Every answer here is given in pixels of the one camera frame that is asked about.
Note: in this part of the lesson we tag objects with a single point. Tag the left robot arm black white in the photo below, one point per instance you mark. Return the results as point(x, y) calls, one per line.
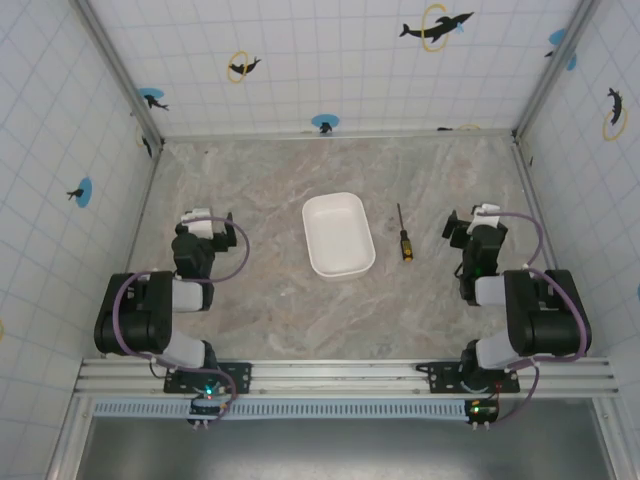
point(132, 310)

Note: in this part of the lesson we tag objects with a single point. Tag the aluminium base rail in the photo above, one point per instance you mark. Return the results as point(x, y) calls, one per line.
point(340, 376)

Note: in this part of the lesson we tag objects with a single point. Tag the grey metal panel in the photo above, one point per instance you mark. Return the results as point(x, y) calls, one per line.
point(345, 450)

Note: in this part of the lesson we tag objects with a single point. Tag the aluminium frame post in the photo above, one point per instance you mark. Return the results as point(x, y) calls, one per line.
point(120, 70)
point(555, 70)

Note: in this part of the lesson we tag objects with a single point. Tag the sea animal blue circle sticker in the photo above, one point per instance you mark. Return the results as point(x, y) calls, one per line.
point(325, 122)
point(561, 45)
point(151, 96)
point(82, 192)

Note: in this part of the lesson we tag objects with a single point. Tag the aluminium frame crossbar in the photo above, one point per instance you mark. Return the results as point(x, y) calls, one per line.
point(340, 134)

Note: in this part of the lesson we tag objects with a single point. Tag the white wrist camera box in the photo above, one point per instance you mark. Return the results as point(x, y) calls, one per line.
point(487, 212)
point(199, 224)

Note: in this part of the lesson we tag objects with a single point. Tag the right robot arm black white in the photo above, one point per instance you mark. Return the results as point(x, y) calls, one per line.
point(545, 310)

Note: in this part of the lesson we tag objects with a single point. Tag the white rectangular plastic bin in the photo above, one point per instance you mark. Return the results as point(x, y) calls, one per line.
point(337, 235)

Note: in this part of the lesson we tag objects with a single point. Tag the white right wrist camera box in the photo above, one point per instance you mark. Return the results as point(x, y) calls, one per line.
point(487, 212)

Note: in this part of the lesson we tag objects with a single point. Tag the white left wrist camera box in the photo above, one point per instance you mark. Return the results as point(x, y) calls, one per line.
point(199, 224)

